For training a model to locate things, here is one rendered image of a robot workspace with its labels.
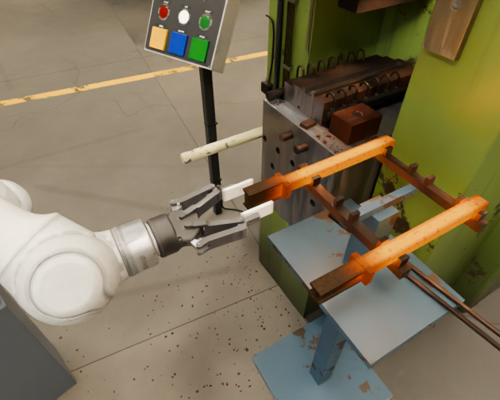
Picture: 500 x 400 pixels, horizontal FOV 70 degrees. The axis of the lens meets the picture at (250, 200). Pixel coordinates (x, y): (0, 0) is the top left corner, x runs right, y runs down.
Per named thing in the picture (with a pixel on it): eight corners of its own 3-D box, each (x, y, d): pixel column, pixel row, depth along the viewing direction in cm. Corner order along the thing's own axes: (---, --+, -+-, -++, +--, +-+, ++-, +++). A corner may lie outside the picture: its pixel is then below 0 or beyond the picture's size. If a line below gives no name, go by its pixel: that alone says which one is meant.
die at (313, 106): (321, 126, 110) (325, 101, 104) (282, 98, 122) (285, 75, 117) (413, 92, 126) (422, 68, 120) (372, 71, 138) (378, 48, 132)
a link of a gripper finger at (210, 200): (184, 232, 68) (179, 228, 69) (223, 200, 74) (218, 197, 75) (182, 218, 65) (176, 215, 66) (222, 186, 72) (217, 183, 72)
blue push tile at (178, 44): (182, 56, 133) (187, 35, 130) (167, 51, 136) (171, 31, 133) (185, 57, 134) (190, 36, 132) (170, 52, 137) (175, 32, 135)
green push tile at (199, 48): (203, 62, 129) (208, 40, 126) (187, 58, 132) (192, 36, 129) (206, 63, 130) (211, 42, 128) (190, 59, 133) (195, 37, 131)
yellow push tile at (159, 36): (162, 50, 137) (166, 29, 134) (149, 46, 140) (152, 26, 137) (166, 51, 138) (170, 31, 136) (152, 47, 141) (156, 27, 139)
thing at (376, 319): (368, 368, 75) (370, 364, 74) (267, 240, 100) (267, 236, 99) (461, 304, 86) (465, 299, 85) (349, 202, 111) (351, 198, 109)
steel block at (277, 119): (316, 255, 130) (336, 156, 99) (260, 194, 153) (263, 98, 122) (421, 199, 151) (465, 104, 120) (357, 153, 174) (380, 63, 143)
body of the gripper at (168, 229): (148, 237, 69) (192, 220, 73) (163, 269, 64) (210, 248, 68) (140, 210, 64) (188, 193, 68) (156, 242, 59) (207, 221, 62)
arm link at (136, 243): (134, 286, 62) (167, 272, 65) (121, 255, 56) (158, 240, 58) (120, 251, 68) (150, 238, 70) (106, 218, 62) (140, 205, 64)
